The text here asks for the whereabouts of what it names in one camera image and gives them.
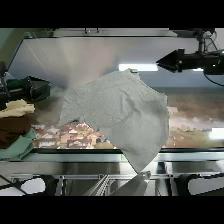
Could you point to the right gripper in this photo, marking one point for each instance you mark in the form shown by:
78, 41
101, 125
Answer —
195, 61

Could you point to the grey T-shirt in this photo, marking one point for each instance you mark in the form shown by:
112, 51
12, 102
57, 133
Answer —
133, 113

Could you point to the dark green garment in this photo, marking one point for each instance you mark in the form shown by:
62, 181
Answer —
23, 87

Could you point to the cream garment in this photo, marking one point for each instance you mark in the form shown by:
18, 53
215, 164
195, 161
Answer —
16, 108

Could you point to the brown garment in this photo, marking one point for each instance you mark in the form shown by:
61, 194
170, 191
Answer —
15, 128

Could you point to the light green garment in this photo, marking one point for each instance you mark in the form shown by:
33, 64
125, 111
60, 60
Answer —
20, 148

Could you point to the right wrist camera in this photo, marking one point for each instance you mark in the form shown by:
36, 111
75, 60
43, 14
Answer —
201, 35

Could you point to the silver frame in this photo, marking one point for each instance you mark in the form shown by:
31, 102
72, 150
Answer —
83, 166

